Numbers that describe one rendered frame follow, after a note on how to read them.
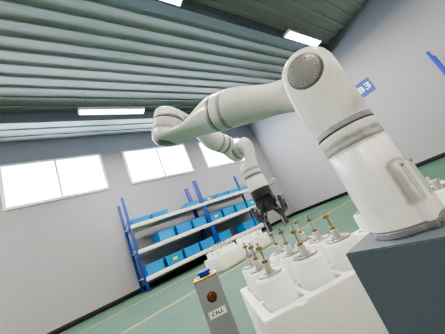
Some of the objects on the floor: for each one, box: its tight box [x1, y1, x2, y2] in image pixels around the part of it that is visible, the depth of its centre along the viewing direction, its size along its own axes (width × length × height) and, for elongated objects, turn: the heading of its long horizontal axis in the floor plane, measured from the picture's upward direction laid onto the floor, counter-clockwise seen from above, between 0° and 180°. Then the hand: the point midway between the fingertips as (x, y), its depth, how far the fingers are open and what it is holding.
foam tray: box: [204, 245, 246, 273], centre depth 301 cm, size 39×39×18 cm
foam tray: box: [240, 263, 389, 334], centre depth 72 cm, size 39×39×18 cm
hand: (277, 224), depth 79 cm, fingers open, 6 cm apart
